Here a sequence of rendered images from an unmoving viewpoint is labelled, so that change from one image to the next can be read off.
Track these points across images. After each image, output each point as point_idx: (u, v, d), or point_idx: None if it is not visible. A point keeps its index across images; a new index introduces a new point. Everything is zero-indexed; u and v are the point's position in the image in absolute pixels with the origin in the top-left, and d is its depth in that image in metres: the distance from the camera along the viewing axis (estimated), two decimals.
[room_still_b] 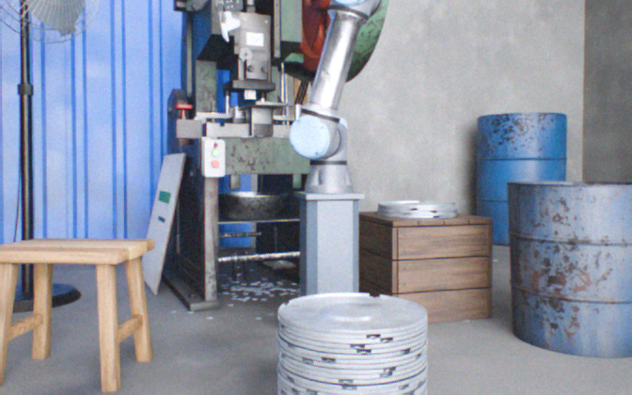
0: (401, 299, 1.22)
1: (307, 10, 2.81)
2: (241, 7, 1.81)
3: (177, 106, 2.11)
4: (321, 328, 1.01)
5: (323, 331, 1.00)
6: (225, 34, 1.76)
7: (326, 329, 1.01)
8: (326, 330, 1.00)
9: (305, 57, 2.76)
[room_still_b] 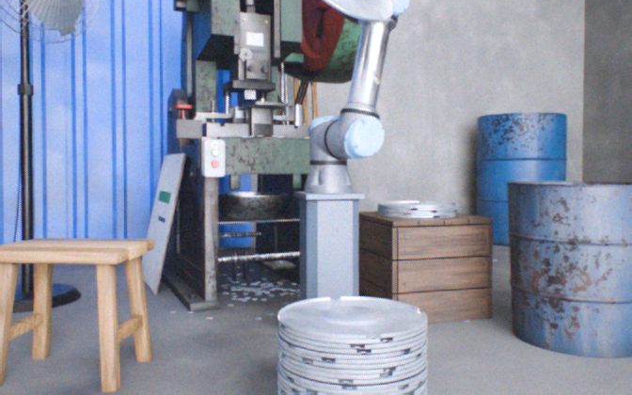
0: None
1: (323, 39, 2.65)
2: None
3: (177, 106, 2.11)
4: None
5: None
6: None
7: None
8: None
9: (340, 28, 2.41)
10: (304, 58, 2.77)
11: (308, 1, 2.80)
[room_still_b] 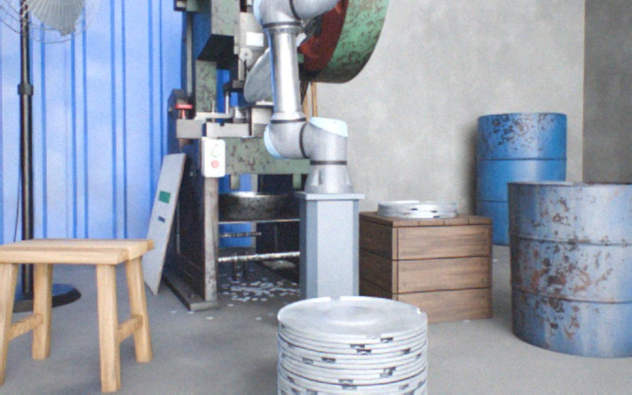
0: (252, 68, 2.11)
1: None
2: (299, 23, 2.14)
3: (177, 106, 2.11)
4: None
5: None
6: None
7: None
8: None
9: None
10: (343, 19, 2.37)
11: (323, 35, 2.65)
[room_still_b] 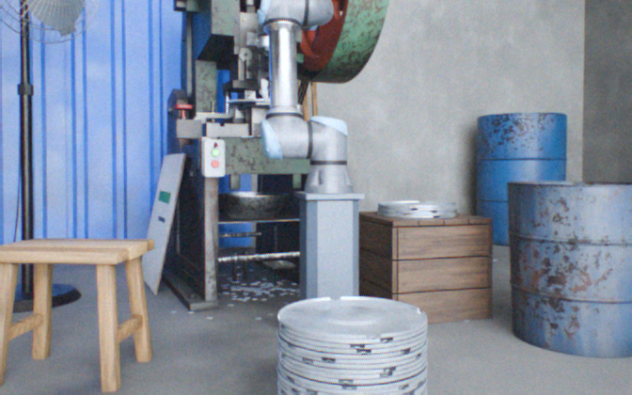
0: (248, 100, 2.19)
1: None
2: None
3: (177, 106, 2.11)
4: None
5: None
6: None
7: None
8: None
9: None
10: (339, 31, 2.41)
11: (320, 35, 2.68)
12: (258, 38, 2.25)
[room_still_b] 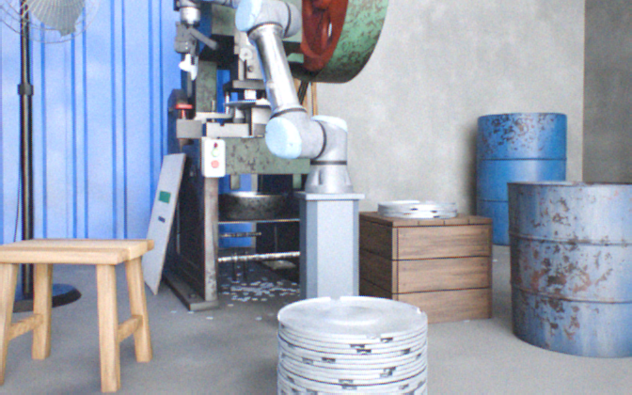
0: (253, 101, 2.23)
1: (333, 29, 2.55)
2: None
3: (177, 106, 2.11)
4: None
5: None
6: (195, 75, 2.18)
7: None
8: None
9: None
10: (317, 62, 2.62)
11: (310, 21, 2.78)
12: (190, 8, 2.11)
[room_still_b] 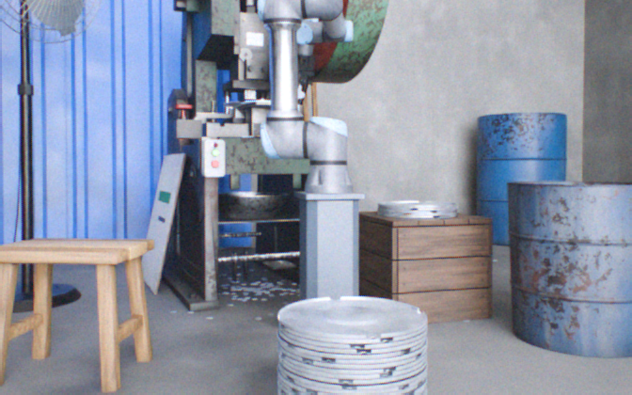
0: None
1: None
2: None
3: (177, 106, 2.11)
4: None
5: None
6: None
7: None
8: None
9: None
10: (317, 62, 2.62)
11: None
12: None
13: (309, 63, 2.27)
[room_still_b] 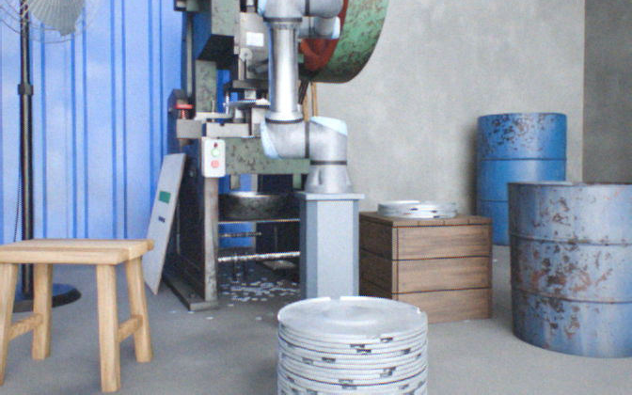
0: None
1: None
2: None
3: (177, 106, 2.11)
4: None
5: None
6: None
7: None
8: None
9: (347, 2, 2.35)
10: (312, 63, 2.67)
11: None
12: None
13: None
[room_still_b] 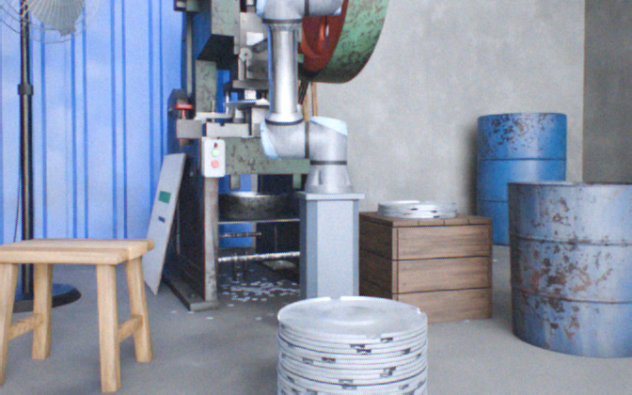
0: None
1: None
2: None
3: (177, 106, 2.11)
4: None
5: None
6: None
7: None
8: None
9: (307, 59, 2.73)
10: None
11: None
12: None
13: None
